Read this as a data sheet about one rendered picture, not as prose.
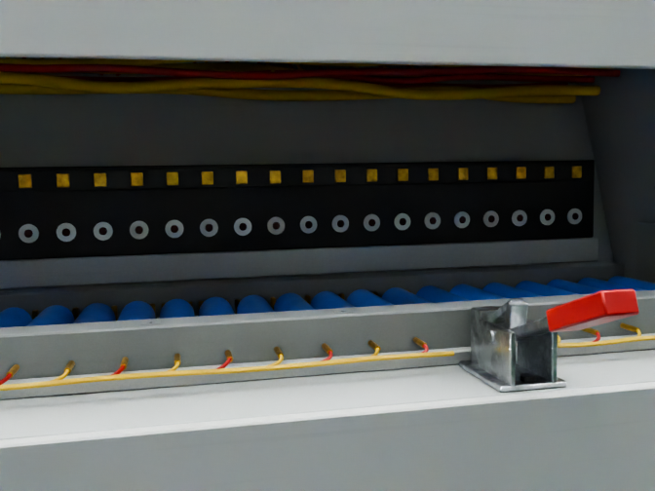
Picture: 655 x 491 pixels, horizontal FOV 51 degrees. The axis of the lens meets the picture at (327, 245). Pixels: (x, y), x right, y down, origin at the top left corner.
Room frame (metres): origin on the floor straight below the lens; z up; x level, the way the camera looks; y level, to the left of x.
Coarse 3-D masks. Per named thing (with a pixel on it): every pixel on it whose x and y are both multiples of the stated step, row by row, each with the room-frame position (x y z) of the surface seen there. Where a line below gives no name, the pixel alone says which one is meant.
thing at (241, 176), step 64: (0, 192) 0.37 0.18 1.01; (64, 192) 0.38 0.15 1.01; (128, 192) 0.39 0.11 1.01; (192, 192) 0.39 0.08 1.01; (256, 192) 0.40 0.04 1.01; (320, 192) 0.41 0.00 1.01; (384, 192) 0.42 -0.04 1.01; (448, 192) 0.43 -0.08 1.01; (512, 192) 0.44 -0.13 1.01; (576, 192) 0.45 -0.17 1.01; (0, 256) 0.38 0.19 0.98; (64, 256) 0.39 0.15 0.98
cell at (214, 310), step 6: (210, 300) 0.36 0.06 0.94; (216, 300) 0.36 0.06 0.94; (222, 300) 0.36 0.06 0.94; (204, 306) 0.36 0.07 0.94; (210, 306) 0.35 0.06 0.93; (216, 306) 0.34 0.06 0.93; (222, 306) 0.34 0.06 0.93; (228, 306) 0.35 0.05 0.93; (204, 312) 0.35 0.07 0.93; (210, 312) 0.33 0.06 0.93; (216, 312) 0.33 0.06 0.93; (222, 312) 0.33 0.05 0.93; (228, 312) 0.33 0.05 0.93
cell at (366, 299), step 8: (352, 296) 0.38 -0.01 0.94; (360, 296) 0.37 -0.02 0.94; (368, 296) 0.36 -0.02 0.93; (376, 296) 0.36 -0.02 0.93; (352, 304) 0.38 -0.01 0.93; (360, 304) 0.36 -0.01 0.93; (368, 304) 0.35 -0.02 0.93; (376, 304) 0.35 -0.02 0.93; (384, 304) 0.34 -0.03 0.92; (392, 304) 0.34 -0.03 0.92
